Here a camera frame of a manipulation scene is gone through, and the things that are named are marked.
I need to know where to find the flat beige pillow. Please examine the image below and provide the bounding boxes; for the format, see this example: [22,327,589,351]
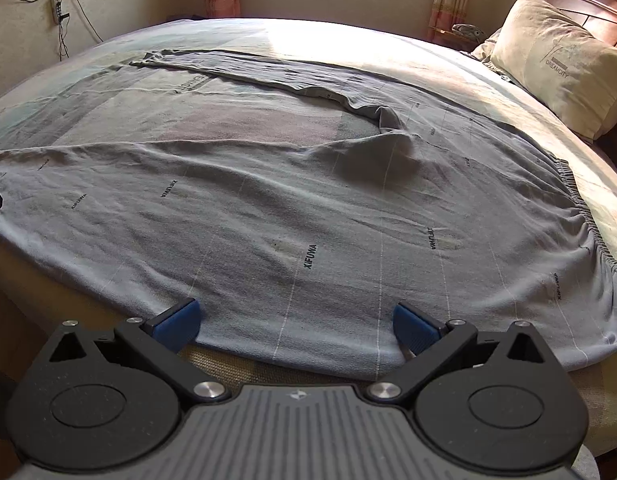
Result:
[470,27,514,80]

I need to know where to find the wooden nightstand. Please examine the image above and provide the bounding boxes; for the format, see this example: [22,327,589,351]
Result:
[429,25,485,54]

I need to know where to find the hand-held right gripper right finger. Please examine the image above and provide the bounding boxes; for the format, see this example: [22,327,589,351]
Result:
[365,301,547,406]

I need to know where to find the wooden headboard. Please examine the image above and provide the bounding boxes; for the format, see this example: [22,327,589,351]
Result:
[539,0,617,51]

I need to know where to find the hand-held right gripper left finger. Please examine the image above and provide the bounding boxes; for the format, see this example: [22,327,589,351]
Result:
[47,298,234,406]

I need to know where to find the grey pants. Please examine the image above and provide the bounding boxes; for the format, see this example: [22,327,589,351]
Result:
[0,49,617,378]

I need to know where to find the bed with patterned sheet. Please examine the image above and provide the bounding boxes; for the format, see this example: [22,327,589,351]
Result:
[0,17,617,461]

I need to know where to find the wall power strip with cables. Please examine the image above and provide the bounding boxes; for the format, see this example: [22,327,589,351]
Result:
[8,0,105,61]

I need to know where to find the grey-green object on nightstand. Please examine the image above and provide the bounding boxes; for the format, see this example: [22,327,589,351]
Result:
[451,22,485,42]

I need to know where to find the beige printed pillow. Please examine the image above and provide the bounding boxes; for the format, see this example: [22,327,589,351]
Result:
[489,0,617,141]

